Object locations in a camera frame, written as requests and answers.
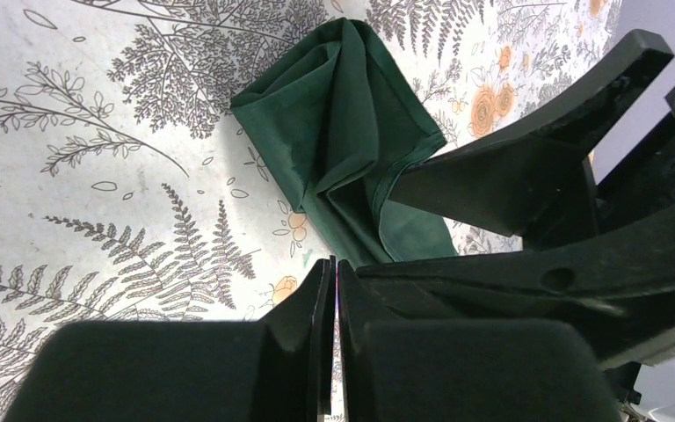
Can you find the floral patterned table mat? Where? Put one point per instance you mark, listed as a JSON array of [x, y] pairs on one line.
[[128, 190]]

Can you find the dark green cloth napkin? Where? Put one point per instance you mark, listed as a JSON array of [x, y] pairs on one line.
[[336, 124]]

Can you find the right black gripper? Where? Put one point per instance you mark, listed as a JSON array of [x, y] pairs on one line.
[[613, 240]]

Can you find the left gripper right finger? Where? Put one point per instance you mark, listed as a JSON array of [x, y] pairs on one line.
[[374, 363]]

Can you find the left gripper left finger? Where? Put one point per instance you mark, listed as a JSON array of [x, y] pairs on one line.
[[296, 367]]

